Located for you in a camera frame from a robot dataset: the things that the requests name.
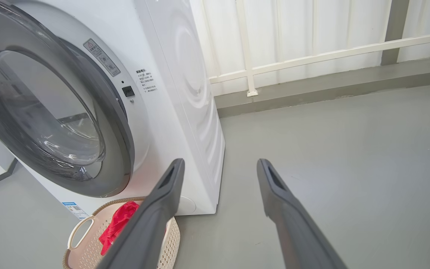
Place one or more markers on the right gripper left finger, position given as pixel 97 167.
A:
pixel 144 231

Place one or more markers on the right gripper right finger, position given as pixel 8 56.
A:
pixel 297 239

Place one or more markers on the red garment with white trim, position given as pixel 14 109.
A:
pixel 120 222

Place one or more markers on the black glass washing machine door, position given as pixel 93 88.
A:
pixel 118 149

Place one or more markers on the cream perforated laundry basket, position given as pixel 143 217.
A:
pixel 84 254

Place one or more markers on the white washing machine body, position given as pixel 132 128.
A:
pixel 170 112

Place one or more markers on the black door latch socket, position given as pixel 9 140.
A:
pixel 128 91

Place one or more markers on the round white filter cover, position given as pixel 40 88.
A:
pixel 187 204

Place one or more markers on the blue energy label sticker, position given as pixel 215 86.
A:
pixel 74 210

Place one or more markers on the grey concrete curb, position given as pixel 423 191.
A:
pixel 330 86

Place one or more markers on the grey warning sticker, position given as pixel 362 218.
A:
pixel 102 57

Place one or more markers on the white metal railing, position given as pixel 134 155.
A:
pixel 246 56

